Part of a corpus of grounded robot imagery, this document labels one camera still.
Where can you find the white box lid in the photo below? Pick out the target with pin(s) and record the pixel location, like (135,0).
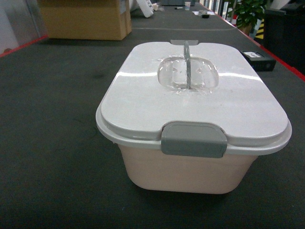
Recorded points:
(151,90)

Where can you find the beige plastic storage box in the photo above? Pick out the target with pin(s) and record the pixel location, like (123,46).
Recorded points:
(151,169)

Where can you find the large cardboard box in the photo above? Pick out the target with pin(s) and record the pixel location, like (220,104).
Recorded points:
(108,20)

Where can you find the black small device box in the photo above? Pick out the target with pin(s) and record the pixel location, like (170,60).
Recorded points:
(259,61)

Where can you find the grey front latch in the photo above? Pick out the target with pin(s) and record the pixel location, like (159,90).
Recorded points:
(193,139)

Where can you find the white foam piece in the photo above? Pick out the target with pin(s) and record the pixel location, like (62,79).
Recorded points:
(145,6)

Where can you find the white paper cup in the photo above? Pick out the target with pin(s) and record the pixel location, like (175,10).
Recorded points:
(187,5)

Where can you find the yellow black striped bollard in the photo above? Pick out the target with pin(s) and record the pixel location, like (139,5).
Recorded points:
(259,31)

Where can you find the green potted plant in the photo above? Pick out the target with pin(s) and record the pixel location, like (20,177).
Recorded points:
(244,14)

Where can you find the black cabinet right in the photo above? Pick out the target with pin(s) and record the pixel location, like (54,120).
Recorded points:
(284,33)

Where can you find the grey lid handle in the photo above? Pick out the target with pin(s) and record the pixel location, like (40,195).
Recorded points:
(188,63)

